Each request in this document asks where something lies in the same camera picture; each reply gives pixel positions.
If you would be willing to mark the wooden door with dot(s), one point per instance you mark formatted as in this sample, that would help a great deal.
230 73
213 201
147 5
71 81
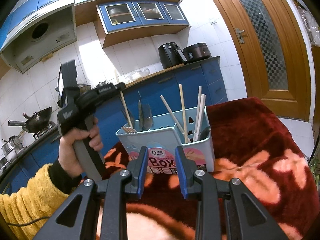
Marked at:
272 54

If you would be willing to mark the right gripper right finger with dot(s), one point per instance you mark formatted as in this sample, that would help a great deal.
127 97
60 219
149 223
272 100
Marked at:
246 217

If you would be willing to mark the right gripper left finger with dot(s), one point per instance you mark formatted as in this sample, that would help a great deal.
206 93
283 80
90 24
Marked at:
77 217

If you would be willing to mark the blue wall cabinet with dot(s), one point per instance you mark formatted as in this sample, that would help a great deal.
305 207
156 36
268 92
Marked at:
119 22

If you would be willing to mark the light blue utensil box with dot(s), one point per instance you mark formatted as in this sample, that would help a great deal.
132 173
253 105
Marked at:
161 141

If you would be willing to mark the bamboo chopstick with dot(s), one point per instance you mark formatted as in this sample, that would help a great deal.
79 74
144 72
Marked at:
183 113
126 110
173 116

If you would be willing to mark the dark rice cooker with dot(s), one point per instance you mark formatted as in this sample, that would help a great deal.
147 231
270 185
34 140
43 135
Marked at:
196 52

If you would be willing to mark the black spoon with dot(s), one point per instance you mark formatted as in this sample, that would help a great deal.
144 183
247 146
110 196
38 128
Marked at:
205 133

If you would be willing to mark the yellow sleeve forearm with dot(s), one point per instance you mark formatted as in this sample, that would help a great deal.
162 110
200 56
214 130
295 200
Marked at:
44 193

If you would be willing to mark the blue base cabinets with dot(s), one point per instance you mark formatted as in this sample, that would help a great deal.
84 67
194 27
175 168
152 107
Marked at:
205 74

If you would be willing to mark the steel fork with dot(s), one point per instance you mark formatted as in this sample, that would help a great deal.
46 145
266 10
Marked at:
132 118
147 117

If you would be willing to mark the white chopstick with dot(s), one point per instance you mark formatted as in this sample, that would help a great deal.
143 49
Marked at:
197 113
200 117

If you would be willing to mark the range hood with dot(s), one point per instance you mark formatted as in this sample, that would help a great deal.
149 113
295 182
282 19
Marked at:
44 35

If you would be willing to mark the black air fryer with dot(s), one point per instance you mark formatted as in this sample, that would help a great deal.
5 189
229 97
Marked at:
171 55

